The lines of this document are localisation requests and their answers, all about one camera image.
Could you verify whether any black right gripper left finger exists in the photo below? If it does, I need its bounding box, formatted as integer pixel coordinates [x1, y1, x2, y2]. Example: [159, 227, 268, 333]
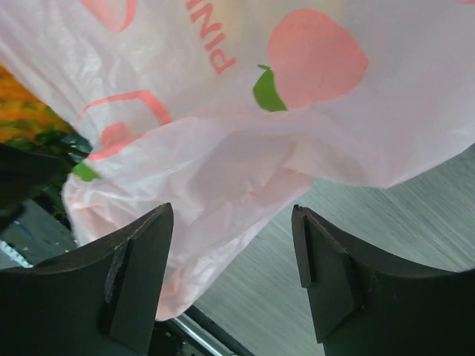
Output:
[1, 203, 174, 355]

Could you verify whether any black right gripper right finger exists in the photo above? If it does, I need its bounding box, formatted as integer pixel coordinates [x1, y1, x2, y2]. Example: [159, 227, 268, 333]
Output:
[292, 205, 474, 355]

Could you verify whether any fake pineapple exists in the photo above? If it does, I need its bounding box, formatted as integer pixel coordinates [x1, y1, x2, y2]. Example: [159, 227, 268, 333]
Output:
[0, 62, 94, 231]

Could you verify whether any pink plastic bag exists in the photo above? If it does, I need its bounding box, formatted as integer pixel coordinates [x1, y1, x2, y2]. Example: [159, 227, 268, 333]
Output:
[1, 1, 474, 320]

